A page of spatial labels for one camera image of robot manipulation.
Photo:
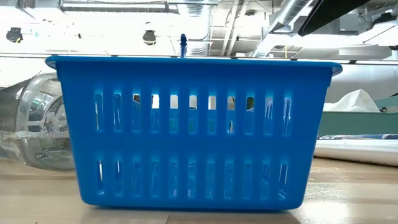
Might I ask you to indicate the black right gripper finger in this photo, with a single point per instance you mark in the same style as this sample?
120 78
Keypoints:
332 12

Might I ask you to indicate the white cloth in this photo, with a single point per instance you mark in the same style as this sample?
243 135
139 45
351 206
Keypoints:
354 101

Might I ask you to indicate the white blue-printed tube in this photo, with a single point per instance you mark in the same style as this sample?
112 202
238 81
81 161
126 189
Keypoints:
357 151

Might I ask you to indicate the white blue-trigger spray bottle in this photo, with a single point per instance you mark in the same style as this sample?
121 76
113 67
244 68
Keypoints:
183 43

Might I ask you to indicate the teal plastic tub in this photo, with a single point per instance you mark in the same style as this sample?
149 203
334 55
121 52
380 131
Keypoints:
357 124

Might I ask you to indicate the black ceiling fixture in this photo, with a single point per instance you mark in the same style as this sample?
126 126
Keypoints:
149 37
14 35

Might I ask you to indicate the blue slotted plastic basket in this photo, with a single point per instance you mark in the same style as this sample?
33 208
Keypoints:
192 143

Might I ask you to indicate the silver ventilation duct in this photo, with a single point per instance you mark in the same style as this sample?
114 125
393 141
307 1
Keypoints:
289 12

